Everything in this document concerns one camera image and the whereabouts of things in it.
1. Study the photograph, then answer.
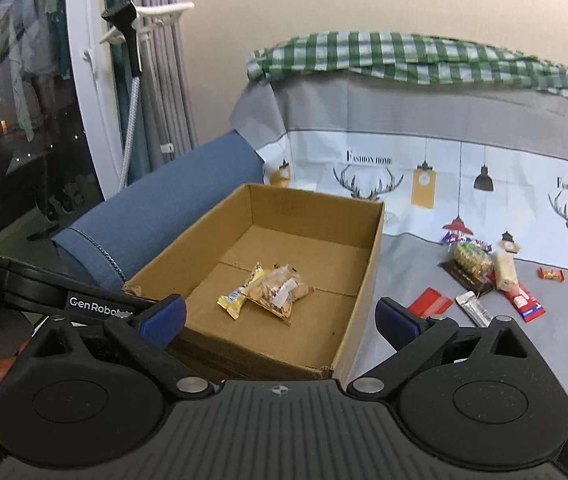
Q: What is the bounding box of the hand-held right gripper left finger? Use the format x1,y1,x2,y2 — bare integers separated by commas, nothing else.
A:
26,294,217,401

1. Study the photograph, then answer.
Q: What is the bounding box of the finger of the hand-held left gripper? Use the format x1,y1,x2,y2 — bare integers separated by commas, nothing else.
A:
56,285,165,318

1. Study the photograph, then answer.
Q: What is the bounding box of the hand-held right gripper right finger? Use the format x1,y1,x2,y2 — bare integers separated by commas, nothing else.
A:
346,296,539,401

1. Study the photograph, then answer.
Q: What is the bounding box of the brown cardboard box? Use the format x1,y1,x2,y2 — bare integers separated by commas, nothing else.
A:
123,182,385,382

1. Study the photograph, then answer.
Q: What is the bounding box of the flat red packet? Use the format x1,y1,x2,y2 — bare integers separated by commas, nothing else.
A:
407,287,455,317

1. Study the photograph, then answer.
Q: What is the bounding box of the yellow snack packet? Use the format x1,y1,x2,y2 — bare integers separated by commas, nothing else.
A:
217,261,265,321

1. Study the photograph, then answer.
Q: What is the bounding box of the silver snack packet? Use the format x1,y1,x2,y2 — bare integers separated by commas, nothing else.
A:
456,292,493,329

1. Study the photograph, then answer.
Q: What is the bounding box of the dark brown snack packet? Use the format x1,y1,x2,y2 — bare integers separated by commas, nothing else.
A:
438,259,495,297

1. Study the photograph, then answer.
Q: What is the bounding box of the green yellow snack bag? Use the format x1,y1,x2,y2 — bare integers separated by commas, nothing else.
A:
452,242,495,279

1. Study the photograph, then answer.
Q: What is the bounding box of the purple candy packet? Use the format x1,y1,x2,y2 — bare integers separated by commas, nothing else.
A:
440,230,493,254

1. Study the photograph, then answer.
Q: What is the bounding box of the blue denim bolster cushion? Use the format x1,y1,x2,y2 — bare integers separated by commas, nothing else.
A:
51,130,265,293

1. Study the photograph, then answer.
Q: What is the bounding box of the clear bag of peanuts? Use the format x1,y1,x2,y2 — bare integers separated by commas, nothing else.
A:
245,262,315,324

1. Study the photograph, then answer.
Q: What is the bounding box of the cream snack bar packet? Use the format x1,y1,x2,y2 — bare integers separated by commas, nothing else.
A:
492,251,520,292

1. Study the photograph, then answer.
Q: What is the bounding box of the red white snack packet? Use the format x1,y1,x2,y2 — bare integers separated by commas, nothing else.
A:
502,281,547,323

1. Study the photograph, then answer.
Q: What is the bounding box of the grey curtain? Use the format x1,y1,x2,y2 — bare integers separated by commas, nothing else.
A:
130,0,199,163

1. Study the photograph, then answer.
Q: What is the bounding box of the green checked cloth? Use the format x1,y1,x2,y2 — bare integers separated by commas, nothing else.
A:
245,31,568,109

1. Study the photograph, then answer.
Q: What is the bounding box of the white plastic hanger rack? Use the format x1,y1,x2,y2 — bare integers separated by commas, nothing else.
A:
82,2,196,47

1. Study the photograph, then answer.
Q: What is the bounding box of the white window frame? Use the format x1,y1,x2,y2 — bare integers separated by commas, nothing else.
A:
63,0,126,198

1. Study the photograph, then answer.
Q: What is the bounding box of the garment steamer wand with hose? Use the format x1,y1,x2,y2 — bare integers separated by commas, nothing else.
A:
101,1,145,192

